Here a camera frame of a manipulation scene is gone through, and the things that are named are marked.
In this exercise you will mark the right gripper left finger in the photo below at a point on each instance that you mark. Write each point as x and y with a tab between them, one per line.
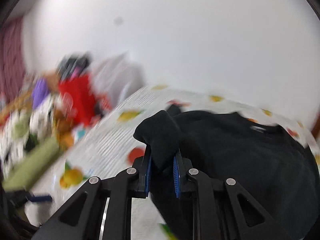
101	208

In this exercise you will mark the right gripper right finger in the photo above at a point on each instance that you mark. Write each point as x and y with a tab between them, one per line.
222	209

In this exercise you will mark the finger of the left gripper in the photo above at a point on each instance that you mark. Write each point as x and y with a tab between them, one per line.
40	198

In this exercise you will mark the black sweatshirt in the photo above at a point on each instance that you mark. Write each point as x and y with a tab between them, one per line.
276	170

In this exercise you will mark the brown round fruit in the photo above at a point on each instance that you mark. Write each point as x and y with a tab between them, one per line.
66	140
59	120

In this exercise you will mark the floral white green bedding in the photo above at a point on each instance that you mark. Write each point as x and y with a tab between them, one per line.
28	146

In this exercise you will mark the small colourful boxes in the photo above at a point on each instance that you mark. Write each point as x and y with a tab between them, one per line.
78	132

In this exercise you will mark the fruit print tablecloth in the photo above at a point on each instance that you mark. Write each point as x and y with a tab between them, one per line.
110	148

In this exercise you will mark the red paper shopping bag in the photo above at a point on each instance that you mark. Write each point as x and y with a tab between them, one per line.
78	100

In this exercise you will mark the red patterned curtain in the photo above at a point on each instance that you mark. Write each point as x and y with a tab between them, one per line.
12	61

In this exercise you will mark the grey plaid garment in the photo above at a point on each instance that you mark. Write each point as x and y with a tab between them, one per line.
73	65

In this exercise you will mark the white plastic shopping bag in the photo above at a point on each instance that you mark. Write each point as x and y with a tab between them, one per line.
116	78

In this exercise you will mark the brown wooden door frame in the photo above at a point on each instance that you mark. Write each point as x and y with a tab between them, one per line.
316	128

